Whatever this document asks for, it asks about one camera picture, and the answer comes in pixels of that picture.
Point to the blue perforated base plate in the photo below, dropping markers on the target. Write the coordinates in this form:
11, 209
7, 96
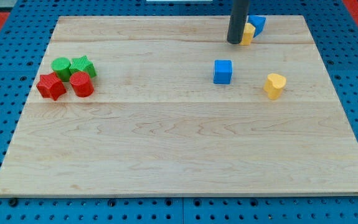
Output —
24, 39

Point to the light wooden board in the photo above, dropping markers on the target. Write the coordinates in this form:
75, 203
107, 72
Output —
157, 126

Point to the green cylinder block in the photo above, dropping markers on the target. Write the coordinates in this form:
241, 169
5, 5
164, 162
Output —
61, 66

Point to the yellow block behind stylus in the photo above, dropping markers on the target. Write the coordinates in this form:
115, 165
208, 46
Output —
248, 34

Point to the red star block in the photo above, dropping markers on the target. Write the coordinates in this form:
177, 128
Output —
51, 86

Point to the blue cube block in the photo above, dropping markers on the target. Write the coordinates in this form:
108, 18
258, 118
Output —
222, 72

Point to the green star block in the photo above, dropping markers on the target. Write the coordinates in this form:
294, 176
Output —
83, 64

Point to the red cylinder block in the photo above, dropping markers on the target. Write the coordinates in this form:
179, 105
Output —
81, 84

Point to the blue wedge block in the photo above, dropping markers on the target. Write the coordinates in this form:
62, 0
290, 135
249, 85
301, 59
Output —
258, 22

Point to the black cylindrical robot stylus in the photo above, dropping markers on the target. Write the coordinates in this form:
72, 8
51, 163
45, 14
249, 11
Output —
238, 18

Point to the yellow heart block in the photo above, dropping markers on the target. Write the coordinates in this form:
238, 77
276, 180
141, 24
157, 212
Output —
274, 85

